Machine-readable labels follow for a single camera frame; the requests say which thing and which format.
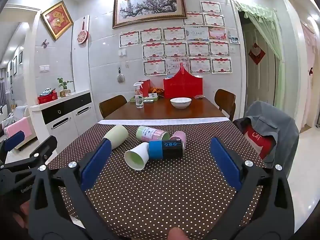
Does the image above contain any brown wooden chair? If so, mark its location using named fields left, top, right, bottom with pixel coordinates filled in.
left=99, top=95, right=128, bottom=119
left=214, top=89, right=237, bottom=122

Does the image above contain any clear spray bottle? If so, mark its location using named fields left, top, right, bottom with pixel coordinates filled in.
left=134, top=82, right=145, bottom=109

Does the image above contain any potted green plant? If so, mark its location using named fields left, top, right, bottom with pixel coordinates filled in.
left=57, top=77, right=74, bottom=97

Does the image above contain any person's right hand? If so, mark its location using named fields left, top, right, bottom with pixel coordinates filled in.
left=167, top=227, right=188, bottom=240

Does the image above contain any framed red picture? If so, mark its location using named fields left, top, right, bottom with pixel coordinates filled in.
left=40, top=0, right=74, bottom=41

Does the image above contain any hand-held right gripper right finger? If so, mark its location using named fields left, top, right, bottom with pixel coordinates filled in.
left=209, top=137, right=294, bottom=240

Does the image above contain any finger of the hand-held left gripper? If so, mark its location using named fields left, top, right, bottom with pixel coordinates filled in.
left=0, top=131, right=26, bottom=156
left=0, top=135, right=58, bottom=174

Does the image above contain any red diamond door ornament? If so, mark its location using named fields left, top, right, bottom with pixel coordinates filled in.
left=248, top=42, right=266, bottom=65

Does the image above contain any grey jacket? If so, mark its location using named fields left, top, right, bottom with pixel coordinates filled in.
left=232, top=101, right=300, bottom=178

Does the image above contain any brown polka dot tablecloth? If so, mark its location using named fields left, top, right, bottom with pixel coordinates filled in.
left=46, top=123, right=266, bottom=240

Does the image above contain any green tray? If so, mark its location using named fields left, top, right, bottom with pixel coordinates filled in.
left=129, top=93, right=160, bottom=103

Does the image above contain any blue and black can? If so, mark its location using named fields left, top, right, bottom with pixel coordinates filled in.
left=149, top=140, right=186, bottom=160

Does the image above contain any white and black sideboard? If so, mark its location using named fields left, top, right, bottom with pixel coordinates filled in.
left=30, top=92, right=98, bottom=140

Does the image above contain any framed plum blossom painting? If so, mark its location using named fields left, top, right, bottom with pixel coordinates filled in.
left=112, top=0, right=188, bottom=29

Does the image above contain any green lace curtain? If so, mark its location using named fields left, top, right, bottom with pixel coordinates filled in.
left=234, top=0, right=285, bottom=110

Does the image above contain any white paper cup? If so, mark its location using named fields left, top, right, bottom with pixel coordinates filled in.
left=124, top=142, right=150, bottom=172

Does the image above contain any person's left hand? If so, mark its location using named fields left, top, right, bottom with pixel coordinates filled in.
left=11, top=200, right=32, bottom=230

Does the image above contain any white cloth strip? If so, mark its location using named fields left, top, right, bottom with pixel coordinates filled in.
left=96, top=118, right=233, bottom=126

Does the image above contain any red gift bag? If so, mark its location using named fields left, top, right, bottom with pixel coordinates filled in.
left=163, top=64, right=203, bottom=99

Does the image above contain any red gift box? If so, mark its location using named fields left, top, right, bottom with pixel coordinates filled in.
left=37, top=87, right=58, bottom=104

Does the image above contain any white bowl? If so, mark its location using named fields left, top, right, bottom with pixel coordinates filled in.
left=170, top=97, right=192, bottom=109

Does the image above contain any pink towel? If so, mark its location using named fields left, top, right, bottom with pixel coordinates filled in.
left=5, top=117, right=30, bottom=138

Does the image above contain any small red box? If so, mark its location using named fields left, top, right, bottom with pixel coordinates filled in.
left=138, top=79, right=151, bottom=98

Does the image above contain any red printed cloth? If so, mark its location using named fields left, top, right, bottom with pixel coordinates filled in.
left=242, top=125, right=275, bottom=160

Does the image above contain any beige green cup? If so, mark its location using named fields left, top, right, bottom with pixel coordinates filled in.
left=103, top=125, right=129, bottom=150

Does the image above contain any green and pink can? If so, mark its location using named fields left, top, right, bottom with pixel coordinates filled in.
left=136, top=126, right=171, bottom=142

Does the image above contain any pink cup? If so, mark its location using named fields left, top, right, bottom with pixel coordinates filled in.
left=170, top=130, right=187, bottom=143

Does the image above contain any white door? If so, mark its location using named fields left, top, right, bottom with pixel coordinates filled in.
left=242, top=22, right=278, bottom=107

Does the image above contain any group of wall certificates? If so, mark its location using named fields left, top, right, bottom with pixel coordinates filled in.
left=119, top=0, right=232, bottom=76

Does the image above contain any white sofa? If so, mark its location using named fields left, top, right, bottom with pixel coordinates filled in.
left=0, top=105, right=38, bottom=151

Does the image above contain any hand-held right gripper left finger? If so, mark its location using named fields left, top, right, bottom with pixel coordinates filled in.
left=28, top=139, right=118, bottom=240

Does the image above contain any red round hanging ornament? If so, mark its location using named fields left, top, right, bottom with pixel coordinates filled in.
left=77, top=15, right=89, bottom=45

